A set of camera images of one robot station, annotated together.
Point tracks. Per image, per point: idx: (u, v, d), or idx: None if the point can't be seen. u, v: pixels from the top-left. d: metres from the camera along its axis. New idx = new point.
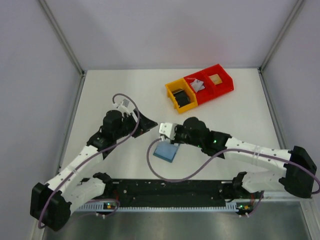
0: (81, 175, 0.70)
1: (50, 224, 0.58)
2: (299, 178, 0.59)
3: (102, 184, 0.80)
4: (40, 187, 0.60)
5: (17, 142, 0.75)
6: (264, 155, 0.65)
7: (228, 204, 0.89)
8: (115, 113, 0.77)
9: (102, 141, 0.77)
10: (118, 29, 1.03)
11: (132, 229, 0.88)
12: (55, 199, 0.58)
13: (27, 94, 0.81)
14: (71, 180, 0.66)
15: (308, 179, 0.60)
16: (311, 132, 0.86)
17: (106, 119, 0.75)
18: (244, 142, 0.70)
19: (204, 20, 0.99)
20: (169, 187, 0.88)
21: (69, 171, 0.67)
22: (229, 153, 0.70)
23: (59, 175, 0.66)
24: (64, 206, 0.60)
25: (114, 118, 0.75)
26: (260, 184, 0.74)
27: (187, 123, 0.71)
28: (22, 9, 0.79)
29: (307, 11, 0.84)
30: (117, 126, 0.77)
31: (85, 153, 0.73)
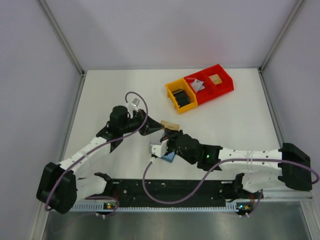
0: (92, 160, 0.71)
1: (60, 203, 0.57)
2: (296, 175, 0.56)
3: (103, 180, 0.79)
4: (51, 166, 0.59)
5: (17, 144, 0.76)
6: (257, 158, 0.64)
7: (228, 204, 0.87)
8: (121, 109, 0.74)
9: (110, 136, 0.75)
10: (118, 29, 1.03)
11: (132, 230, 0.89)
12: (67, 178, 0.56)
13: (29, 97, 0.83)
14: (82, 162, 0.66)
15: (305, 173, 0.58)
16: (312, 131, 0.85)
17: (112, 114, 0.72)
18: (235, 151, 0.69)
19: (204, 18, 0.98)
20: (170, 187, 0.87)
21: (81, 154, 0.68)
22: (225, 164, 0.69)
23: (70, 158, 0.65)
24: (73, 186, 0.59)
25: (120, 114, 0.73)
26: (260, 185, 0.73)
27: (179, 143, 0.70)
28: (23, 12, 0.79)
29: (311, 9, 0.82)
30: (124, 121, 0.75)
31: (95, 142, 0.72)
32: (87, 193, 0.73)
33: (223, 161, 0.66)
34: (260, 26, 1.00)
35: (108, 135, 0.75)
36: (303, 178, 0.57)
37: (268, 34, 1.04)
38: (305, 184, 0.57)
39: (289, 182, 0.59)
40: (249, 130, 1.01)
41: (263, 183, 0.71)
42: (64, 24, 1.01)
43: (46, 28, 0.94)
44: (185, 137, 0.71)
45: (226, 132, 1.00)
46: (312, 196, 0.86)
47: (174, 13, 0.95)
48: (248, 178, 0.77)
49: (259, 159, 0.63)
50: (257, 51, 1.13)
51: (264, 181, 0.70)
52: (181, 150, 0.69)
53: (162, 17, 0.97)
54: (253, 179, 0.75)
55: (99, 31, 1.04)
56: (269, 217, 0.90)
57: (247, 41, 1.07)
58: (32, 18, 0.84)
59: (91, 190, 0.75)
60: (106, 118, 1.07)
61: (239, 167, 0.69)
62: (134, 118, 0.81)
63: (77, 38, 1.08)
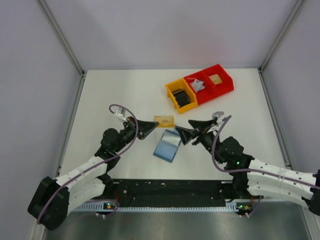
0: (88, 178, 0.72)
1: (48, 219, 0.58)
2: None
3: (101, 184, 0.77)
4: (47, 181, 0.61)
5: (17, 144, 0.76)
6: (290, 178, 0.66)
7: (228, 204, 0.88)
8: (112, 133, 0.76)
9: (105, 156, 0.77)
10: (118, 29, 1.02)
11: (132, 229, 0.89)
12: (61, 194, 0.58)
13: (29, 97, 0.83)
14: (78, 180, 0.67)
15: None
16: (312, 131, 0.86)
17: (103, 141, 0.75)
18: (267, 165, 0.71)
19: (204, 18, 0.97)
20: (169, 187, 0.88)
21: (77, 172, 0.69)
22: (253, 174, 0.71)
23: (67, 174, 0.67)
24: (65, 203, 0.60)
25: (110, 140, 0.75)
26: (270, 193, 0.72)
27: (227, 145, 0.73)
28: (22, 11, 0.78)
29: (311, 9, 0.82)
30: (116, 143, 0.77)
31: (92, 161, 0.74)
32: (83, 200, 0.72)
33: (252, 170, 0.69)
34: (260, 26, 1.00)
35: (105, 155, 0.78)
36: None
37: (268, 34, 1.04)
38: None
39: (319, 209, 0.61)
40: (249, 130, 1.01)
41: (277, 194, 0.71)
42: (64, 24, 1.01)
43: (46, 28, 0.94)
44: (234, 141, 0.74)
45: (226, 132, 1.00)
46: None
47: (174, 13, 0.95)
48: (256, 182, 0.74)
49: (294, 180, 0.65)
50: (258, 51, 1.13)
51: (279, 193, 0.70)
52: (226, 152, 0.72)
53: (162, 17, 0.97)
54: (264, 186, 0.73)
55: (99, 31, 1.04)
56: (268, 217, 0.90)
57: (247, 41, 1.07)
58: (32, 17, 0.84)
59: (87, 196, 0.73)
60: (106, 118, 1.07)
61: (264, 180, 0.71)
62: (125, 129, 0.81)
63: (76, 38, 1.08)
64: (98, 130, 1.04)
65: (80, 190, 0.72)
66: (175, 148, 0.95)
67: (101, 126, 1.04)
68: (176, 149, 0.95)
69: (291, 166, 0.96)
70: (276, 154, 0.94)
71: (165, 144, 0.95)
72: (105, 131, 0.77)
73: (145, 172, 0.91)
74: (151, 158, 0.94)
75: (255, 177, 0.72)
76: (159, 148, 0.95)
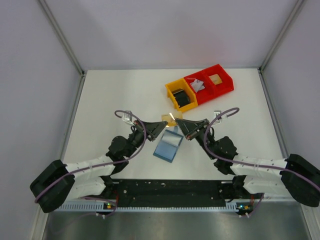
0: (94, 174, 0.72)
1: (45, 202, 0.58)
2: (293, 183, 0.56)
3: (103, 185, 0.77)
4: (57, 164, 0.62)
5: (17, 144, 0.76)
6: (264, 165, 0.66)
7: (228, 204, 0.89)
8: (120, 141, 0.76)
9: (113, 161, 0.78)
10: (118, 29, 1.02)
11: (132, 229, 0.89)
12: (66, 180, 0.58)
13: (29, 97, 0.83)
14: (85, 172, 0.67)
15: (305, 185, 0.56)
16: (311, 131, 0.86)
17: (110, 149, 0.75)
18: (248, 158, 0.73)
19: (204, 18, 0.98)
20: (169, 187, 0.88)
21: (86, 165, 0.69)
22: (237, 169, 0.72)
23: (76, 163, 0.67)
24: (66, 192, 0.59)
25: (117, 150, 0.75)
26: (263, 187, 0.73)
27: (221, 142, 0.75)
28: (23, 11, 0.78)
29: (312, 10, 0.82)
30: (124, 151, 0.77)
31: (102, 159, 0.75)
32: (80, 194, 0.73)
33: (233, 161, 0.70)
34: (260, 26, 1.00)
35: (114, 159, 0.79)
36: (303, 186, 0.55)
37: (268, 34, 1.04)
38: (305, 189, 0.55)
39: (294, 192, 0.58)
40: (249, 130, 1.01)
41: (268, 187, 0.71)
42: (64, 24, 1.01)
43: (46, 28, 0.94)
44: (228, 140, 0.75)
45: (226, 132, 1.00)
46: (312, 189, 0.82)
47: (174, 13, 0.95)
48: (251, 178, 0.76)
49: (266, 166, 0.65)
50: (258, 51, 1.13)
51: (269, 185, 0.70)
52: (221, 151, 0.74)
53: (162, 18, 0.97)
54: (257, 180, 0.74)
55: (99, 31, 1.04)
56: (268, 217, 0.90)
57: (247, 41, 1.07)
58: (32, 18, 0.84)
59: (85, 192, 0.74)
60: (106, 118, 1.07)
61: (248, 173, 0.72)
62: (134, 133, 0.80)
63: (76, 38, 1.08)
64: (98, 130, 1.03)
65: (83, 183, 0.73)
66: (175, 148, 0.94)
67: (101, 126, 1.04)
68: (176, 148, 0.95)
69: None
70: (276, 154, 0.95)
71: (165, 144, 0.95)
72: (115, 136, 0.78)
73: (145, 172, 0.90)
74: (151, 158, 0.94)
75: (239, 171, 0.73)
76: (160, 148, 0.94)
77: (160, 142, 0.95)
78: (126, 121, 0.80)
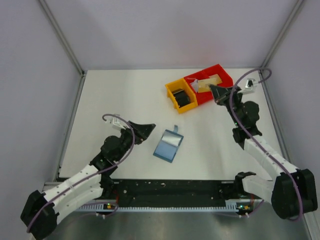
0: (79, 190, 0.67)
1: (35, 233, 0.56)
2: (283, 186, 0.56)
3: (98, 190, 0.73)
4: (36, 195, 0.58)
5: (17, 143, 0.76)
6: (272, 158, 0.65)
7: (228, 204, 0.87)
8: (113, 140, 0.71)
9: (101, 167, 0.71)
10: (118, 29, 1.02)
11: (133, 229, 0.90)
12: (47, 210, 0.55)
13: (29, 97, 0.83)
14: (67, 194, 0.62)
15: (292, 194, 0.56)
16: (311, 131, 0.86)
17: (103, 148, 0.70)
18: (266, 143, 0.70)
19: (204, 18, 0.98)
20: (170, 187, 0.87)
21: (67, 185, 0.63)
22: (249, 143, 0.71)
23: (55, 188, 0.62)
24: (54, 217, 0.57)
25: (110, 148, 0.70)
26: (256, 188, 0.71)
27: (249, 111, 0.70)
28: (23, 11, 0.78)
29: (312, 9, 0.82)
30: (116, 151, 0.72)
31: (85, 172, 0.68)
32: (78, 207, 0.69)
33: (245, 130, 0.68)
34: (260, 26, 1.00)
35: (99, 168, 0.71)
36: (289, 196, 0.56)
37: (268, 34, 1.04)
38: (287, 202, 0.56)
39: (278, 194, 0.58)
40: None
41: (259, 189, 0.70)
42: (64, 24, 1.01)
43: (46, 28, 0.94)
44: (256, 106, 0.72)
45: (226, 133, 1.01)
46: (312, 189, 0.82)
47: (174, 13, 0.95)
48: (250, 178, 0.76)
49: (275, 160, 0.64)
50: (258, 51, 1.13)
51: (261, 187, 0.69)
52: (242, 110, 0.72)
53: (162, 17, 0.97)
54: (256, 180, 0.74)
55: (99, 31, 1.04)
56: (268, 217, 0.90)
57: (247, 41, 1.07)
58: (32, 17, 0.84)
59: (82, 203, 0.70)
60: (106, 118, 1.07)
61: (255, 155, 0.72)
62: (123, 135, 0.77)
63: (76, 38, 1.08)
64: (98, 130, 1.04)
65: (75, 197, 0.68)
66: (175, 148, 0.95)
67: (101, 126, 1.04)
68: (177, 149, 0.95)
69: None
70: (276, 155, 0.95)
71: (165, 144, 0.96)
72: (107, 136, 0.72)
73: (145, 173, 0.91)
74: (151, 158, 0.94)
75: (249, 147, 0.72)
76: (160, 148, 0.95)
77: (160, 142, 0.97)
78: (117, 125, 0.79)
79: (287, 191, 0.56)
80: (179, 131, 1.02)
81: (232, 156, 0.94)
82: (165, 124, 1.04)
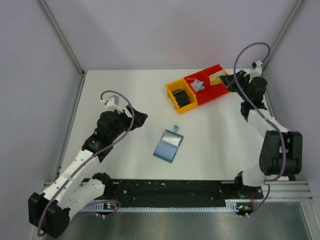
0: (79, 180, 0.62)
1: (50, 232, 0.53)
2: (269, 139, 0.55)
3: (101, 185, 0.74)
4: (36, 197, 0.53)
5: (17, 143, 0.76)
6: (269, 122, 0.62)
7: (228, 204, 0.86)
8: (110, 114, 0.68)
9: (97, 146, 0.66)
10: (118, 28, 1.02)
11: (133, 229, 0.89)
12: (52, 208, 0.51)
13: (29, 97, 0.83)
14: (67, 187, 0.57)
15: (275, 150, 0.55)
16: (311, 131, 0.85)
17: (99, 121, 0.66)
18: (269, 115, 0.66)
19: (204, 17, 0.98)
20: (170, 187, 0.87)
21: (65, 178, 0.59)
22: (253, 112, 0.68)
23: (54, 184, 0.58)
24: (63, 212, 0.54)
25: (108, 120, 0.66)
26: (252, 175, 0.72)
27: (255, 81, 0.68)
28: (23, 11, 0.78)
29: (312, 9, 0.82)
30: (113, 127, 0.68)
31: (80, 158, 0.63)
32: (86, 201, 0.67)
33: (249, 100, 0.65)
34: (260, 26, 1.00)
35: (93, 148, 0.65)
36: (272, 151, 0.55)
37: (268, 34, 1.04)
38: (269, 159, 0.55)
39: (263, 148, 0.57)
40: (249, 130, 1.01)
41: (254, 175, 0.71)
42: (64, 24, 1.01)
43: (46, 28, 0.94)
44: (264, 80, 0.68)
45: (226, 133, 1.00)
46: (309, 188, 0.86)
47: (174, 13, 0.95)
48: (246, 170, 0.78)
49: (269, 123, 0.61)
50: (258, 51, 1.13)
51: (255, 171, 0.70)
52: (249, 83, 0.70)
53: (162, 17, 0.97)
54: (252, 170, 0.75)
55: (99, 32, 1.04)
56: (268, 217, 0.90)
57: (247, 40, 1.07)
58: (32, 17, 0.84)
59: (89, 198, 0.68)
60: None
61: (257, 124, 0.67)
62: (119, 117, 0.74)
63: (76, 38, 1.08)
64: None
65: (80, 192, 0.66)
66: (175, 148, 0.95)
67: None
68: (177, 149, 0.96)
69: None
70: None
71: (165, 144, 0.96)
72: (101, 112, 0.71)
73: (146, 173, 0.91)
74: (151, 158, 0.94)
75: (252, 117, 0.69)
76: (160, 148, 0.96)
77: (160, 142, 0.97)
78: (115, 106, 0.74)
79: (272, 149, 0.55)
80: (179, 131, 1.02)
81: (232, 156, 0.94)
82: (165, 124, 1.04)
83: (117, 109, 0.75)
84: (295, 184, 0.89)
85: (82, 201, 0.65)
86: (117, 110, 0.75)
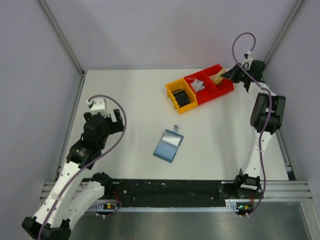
0: (69, 195, 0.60)
1: None
2: (258, 98, 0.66)
3: (100, 186, 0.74)
4: (28, 221, 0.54)
5: (17, 142, 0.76)
6: (264, 89, 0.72)
7: (228, 204, 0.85)
8: (97, 118, 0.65)
9: (83, 153, 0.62)
10: (118, 28, 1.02)
11: (132, 229, 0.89)
12: (47, 232, 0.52)
13: (29, 97, 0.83)
14: (58, 208, 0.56)
15: (262, 107, 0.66)
16: (311, 131, 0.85)
17: (86, 125, 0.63)
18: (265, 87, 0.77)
19: (204, 17, 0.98)
20: (170, 187, 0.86)
21: (53, 199, 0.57)
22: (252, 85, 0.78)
23: (44, 206, 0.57)
24: (60, 231, 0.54)
25: (96, 124, 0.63)
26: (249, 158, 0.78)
27: (256, 61, 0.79)
28: (23, 10, 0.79)
29: (312, 9, 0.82)
30: (100, 131, 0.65)
31: (66, 173, 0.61)
32: (86, 207, 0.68)
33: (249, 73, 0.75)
34: (260, 26, 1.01)
35: (79, 155, 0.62)
36: (259, 107, 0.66)
37: (268, 34, 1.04)
38: (256, 115, 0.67)
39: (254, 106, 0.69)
40: (248, 130, 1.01)
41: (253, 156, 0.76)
42: (65, 24, 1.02)
43: (46, 27, 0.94)
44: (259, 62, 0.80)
45: (226, 133, 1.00)
46: (309, 188, 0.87)
47: (174, 13, 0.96)
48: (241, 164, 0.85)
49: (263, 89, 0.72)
50: (257, 52, 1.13)
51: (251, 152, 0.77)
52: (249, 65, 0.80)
53: (162, 17, 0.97)
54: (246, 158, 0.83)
55: (99, 31, 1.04)
56: (268, 217, 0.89)
57: (247, 40, 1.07)
58: (32, 17, 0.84)
59: (88, 204, 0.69)
60: None
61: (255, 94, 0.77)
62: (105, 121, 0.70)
63: (77, 37, 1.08)
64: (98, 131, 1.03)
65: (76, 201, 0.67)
66: (175, 148, 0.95)
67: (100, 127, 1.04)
68: (177, 149, 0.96)
69: (291, 165, 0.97)
70: (276, 156, 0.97)
71: (165, 144, 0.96)
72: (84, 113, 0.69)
73: (146, 173, 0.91)
74: (151, 158, 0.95)
75: (252, 89, 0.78)
76: (159, 148, 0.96)
77: (160, 142, 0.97)
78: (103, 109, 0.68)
79: (260, 107, 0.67)
80: (179, 131, 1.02)
81: (232, 156, 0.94)
82: (165, 124, 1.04)
83: (104, 113, 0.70)
84: (295, 184, 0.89)
85: (82, 209, 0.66)
86: (103, 114, 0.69)
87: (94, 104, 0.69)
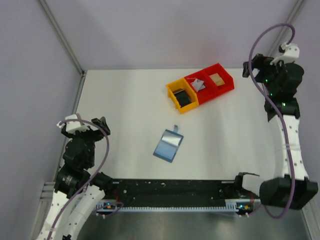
0: (64, 220, 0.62)
1: None
2: (277, 185, 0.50)
3: (99, 191, 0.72)
4: None
5: (17, 142, 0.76)
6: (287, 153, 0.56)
7: (228, 204, 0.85)
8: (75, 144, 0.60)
9: (70, 181, 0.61)
10: (117, 28, 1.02)
11: (132, 229, 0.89)
12: None
13: (29, 96, 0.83)
14: (53, 236, 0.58)
15: (279, 195, 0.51)
16: (312, 130, 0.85)
17: (66, 155, 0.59)
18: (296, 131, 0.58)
19: (204, 17, 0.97)
20: (169, 187, 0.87)
21: (48, 229, 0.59)
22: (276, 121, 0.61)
23: (40, 235, 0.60)
24: None
25: (75, 153, 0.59)
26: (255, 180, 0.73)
27: (290, 70, 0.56)
28: (23, 10, 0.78)
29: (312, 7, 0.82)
30: (83, 157, 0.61)
31: (56, 203, 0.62)
32: (87, 216, 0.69)
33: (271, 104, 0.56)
34: (259, 26, 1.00)
35: (66, 183, 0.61)
36: (274, 195, 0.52)
37: (268, 33, 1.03)
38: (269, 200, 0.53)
39: (271, 183, 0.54)
40: (249, 130, 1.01)
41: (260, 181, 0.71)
42: (64, 23, 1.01)
43: (46, 27, 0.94)
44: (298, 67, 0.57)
45: (227, 133, 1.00)
46: None
47: (174, 12, 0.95)
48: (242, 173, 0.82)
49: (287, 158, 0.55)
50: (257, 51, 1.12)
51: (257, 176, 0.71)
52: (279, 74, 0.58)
53: (162, 17, 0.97)
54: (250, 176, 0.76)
55: (99, 31, 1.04)
56: (268, 217, 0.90)
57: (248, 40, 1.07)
58: (32, 16, 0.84)
59: (88, 213, 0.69)
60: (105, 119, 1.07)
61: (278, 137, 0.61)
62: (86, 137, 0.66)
63: (76, 37, 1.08)
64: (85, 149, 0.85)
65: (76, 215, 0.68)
66: (175, 148, 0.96)
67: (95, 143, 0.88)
68: (177, 148, 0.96)
69: None
70: None
71: (165, 144, 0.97)
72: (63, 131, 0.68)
73: (146, 173, 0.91)
74: (152, 158, 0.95)
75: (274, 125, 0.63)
76: (159, 148, 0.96)
77: (160, 142, 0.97)
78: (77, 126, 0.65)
79: (276, 194, 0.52)
80: (179, 131, 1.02)
81: (232, 156, 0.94)
82: (165, 124, 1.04)
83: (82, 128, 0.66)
84: None
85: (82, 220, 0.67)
86: (81, 129, 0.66)
87: (67, 124, 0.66)
